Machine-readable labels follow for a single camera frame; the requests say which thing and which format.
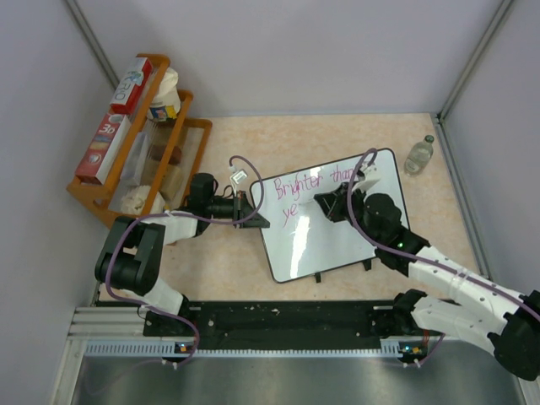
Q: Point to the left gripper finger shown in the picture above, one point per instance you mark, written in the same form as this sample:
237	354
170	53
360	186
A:
256	221
248	208

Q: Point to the clear plastic box on shelf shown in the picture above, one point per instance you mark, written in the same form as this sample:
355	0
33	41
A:
132	171

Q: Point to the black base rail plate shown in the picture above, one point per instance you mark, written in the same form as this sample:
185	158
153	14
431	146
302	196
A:
296	325

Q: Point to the red 3D toothpaste box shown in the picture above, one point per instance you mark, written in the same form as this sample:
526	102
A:
96	164

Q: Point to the orange wooden shelf rack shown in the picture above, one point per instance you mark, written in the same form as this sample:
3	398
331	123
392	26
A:
189	134

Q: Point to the white whiteboard black frame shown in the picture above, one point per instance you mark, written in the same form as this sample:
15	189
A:
300	241

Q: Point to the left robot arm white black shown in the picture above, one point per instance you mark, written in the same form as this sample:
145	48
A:
131	256

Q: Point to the white crumpled bag lower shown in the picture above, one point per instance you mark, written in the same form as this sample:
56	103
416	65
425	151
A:
134	201

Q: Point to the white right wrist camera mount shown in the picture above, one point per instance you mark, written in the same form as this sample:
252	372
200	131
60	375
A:
367	177

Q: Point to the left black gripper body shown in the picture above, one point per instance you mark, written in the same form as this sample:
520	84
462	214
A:
227	208

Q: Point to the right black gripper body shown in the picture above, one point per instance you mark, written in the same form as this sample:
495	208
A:
358	209

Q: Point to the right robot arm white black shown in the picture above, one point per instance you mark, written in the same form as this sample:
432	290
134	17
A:
500	321

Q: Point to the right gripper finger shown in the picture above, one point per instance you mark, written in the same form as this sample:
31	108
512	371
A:
339	192
329	206

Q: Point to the red white toothpaste box upper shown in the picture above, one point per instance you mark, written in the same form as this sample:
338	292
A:
128	91

